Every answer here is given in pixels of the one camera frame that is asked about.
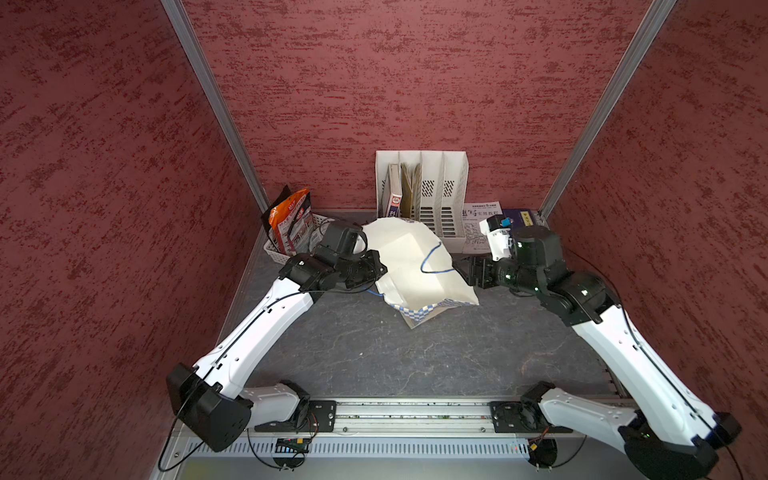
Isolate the brown folder in organizer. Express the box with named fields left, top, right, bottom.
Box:
left=400, top=163, right=421, bottom=219

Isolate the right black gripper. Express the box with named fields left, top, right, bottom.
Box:
left=451, top=250, right=543, bottom=293

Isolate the white file organizer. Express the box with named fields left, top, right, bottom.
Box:
left=375, top=150, right=469, bottom=254

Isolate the white illustrated book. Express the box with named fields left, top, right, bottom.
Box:
left=462, top=201, right=502, bottom=255

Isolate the white blue checkered paper bag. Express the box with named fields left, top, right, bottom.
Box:
left=363, top=217, right=479, bottom=329

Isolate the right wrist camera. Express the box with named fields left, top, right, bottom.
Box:
left=479, top=214, right=512, bottom=261

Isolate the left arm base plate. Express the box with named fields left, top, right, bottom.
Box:
left=253, top=400, right=337, bottom=434

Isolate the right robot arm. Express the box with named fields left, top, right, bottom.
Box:
left=470, top=215, right=742, bottom=479

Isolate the orange condiment packet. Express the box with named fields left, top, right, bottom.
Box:
left=268, top=189, right=313, bottom=251

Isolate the dark blue book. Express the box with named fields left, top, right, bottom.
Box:
left=502, top=209, right=547, bottom=228

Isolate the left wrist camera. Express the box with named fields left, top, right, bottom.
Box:
left=315, top=220, right=368, bottom=265

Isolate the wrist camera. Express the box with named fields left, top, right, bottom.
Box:
left=315, top=220, right=368, bottom=265
left=479, top=214, right=512, bottom=261

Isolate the white plastic basket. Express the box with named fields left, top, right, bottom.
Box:
left=263, top=214, right=335, bottom=265

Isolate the book in organizer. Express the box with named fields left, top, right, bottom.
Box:
left=384, top=163, right=403, bottom=217

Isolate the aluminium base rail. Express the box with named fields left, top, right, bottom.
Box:
left=167, top=397, right=637, bottom=439

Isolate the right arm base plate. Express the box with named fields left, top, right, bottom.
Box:
left=489, top=401, right=573, bottom=435

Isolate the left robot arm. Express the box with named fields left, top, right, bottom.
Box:
left=166, top=250, right=387, bottom=452

